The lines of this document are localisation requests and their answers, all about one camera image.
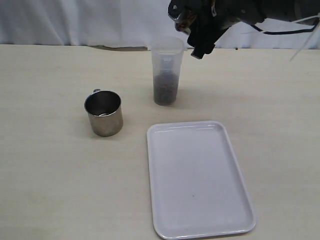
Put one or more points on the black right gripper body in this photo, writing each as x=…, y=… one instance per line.
x=230, y=12

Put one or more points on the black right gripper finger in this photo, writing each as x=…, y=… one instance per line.
x=177, y=8
x=205, y=31

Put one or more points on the steel mug with kibble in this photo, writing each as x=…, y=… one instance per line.
x=184, y=22

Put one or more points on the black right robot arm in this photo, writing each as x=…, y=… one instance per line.
x=283, y=10

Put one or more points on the white curtain backdrop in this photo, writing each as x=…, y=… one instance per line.
x=119, y=23

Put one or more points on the translucent plastic tall container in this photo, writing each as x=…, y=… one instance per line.
x=166, y=56

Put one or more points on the white plastic tray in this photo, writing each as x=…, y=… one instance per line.
x=197, y=188

